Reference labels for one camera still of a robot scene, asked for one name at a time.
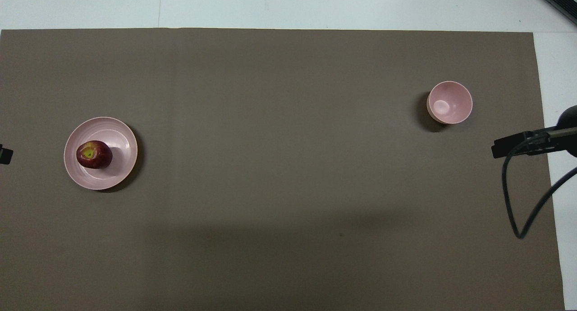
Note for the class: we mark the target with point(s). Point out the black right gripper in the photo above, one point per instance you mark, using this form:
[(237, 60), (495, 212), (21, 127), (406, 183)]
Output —
[(569, 145)]

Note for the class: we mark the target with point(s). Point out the red apple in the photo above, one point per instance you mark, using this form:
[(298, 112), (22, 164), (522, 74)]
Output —
[(94, 154)]

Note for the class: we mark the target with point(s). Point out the pink bowl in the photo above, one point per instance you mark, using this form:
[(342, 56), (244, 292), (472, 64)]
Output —
[(451, 102)]

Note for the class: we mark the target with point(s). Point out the pink plate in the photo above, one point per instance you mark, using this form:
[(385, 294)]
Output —
[(118, 142)]

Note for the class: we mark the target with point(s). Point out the brown table mat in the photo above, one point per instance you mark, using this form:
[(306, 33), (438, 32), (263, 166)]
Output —
[(288, 176)]

